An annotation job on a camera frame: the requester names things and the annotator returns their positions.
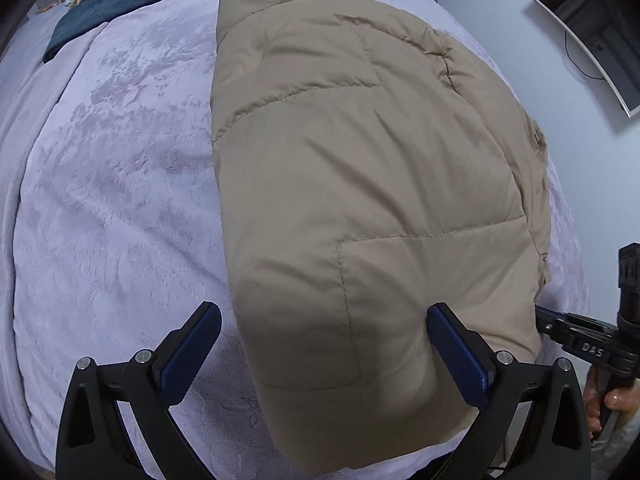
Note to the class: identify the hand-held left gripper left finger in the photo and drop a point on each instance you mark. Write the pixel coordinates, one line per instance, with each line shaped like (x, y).
(192, 345)

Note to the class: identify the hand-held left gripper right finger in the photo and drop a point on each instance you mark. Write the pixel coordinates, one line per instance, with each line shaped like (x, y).
(457, 355)

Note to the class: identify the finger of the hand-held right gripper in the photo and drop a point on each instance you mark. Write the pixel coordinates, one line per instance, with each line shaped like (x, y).
(585, 337)

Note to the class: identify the beige puffer jacket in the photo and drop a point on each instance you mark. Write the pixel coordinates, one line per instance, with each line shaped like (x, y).
(350, 185)

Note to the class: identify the person's right hand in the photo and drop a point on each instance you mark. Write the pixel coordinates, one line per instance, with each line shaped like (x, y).
(617, 401)

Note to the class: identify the lavender plush blanket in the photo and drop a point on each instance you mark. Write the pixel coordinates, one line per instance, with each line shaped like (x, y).
(125, 185)

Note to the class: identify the grey bed sheet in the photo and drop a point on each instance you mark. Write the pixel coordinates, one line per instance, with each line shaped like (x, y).
(30, 110)

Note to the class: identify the curved monitor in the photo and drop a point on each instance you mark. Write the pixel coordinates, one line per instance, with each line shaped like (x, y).
(590, 15)

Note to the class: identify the blue jeans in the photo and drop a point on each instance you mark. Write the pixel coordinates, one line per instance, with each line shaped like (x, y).
(100, 10)

